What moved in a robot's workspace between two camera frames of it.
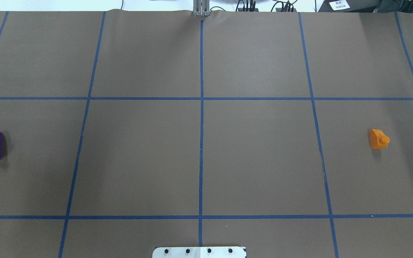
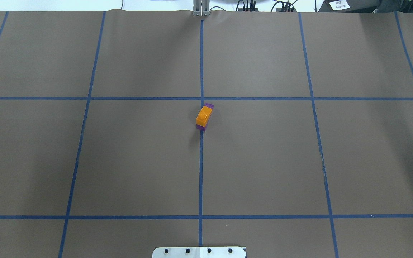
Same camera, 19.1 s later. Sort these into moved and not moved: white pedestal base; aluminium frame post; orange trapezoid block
Moved: orange trapezoid block
Not moved: white pedestal base; aluminium frame post
